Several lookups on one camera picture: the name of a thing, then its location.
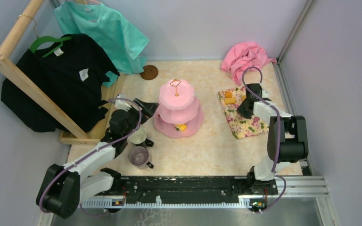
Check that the green clothes hanger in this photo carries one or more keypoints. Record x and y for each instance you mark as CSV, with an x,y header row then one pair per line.
x,y
45,39

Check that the orange pastry piece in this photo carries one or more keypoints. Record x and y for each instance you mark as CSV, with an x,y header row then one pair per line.
x,y
230,101

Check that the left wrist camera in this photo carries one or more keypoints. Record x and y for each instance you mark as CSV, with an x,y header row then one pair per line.
x,y
120,104

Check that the pink three-tier cake stand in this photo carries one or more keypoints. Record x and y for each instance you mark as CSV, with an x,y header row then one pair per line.
x,y
178,105

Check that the floral serving tray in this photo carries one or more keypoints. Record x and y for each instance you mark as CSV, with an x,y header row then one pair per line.
x,y
240,127

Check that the yellow cake piece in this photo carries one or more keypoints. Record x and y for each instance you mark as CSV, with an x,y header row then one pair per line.
x,y
180,127

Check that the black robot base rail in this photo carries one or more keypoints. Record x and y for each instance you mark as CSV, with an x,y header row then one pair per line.
x,y
188,190

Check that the pink cloth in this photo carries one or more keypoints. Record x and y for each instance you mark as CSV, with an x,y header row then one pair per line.
x,y
242,56

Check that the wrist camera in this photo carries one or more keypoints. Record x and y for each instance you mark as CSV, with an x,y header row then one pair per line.
x,y
120,104
263,94

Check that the white mug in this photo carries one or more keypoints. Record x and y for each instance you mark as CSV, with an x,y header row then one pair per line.
x,y
140,138

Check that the purple mug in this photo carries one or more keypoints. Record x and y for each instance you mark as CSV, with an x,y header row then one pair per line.
x,y
140,158

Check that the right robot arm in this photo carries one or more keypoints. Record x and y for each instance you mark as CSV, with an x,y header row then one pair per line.
x,y
287,140

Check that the brown round coaster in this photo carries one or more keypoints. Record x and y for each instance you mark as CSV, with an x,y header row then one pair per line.
x,y
150,72

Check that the wooden clothes rack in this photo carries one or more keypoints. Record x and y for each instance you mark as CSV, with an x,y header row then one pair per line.
x,y
75,135

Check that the black t-shirt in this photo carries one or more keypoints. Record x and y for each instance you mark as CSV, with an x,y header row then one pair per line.
x,y
71,75

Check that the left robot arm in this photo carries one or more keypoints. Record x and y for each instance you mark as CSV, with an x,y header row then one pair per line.
x,y
66,187

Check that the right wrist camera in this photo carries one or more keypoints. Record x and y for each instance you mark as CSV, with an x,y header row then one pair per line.
x,y
263,94

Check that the teal t-shirt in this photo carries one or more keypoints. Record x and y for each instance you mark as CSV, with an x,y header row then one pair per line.
x,y
120,39

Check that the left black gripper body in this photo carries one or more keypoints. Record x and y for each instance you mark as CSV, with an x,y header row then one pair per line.
x,y
145,113

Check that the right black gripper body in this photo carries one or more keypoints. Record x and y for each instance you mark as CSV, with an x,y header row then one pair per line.
x,y
241,109

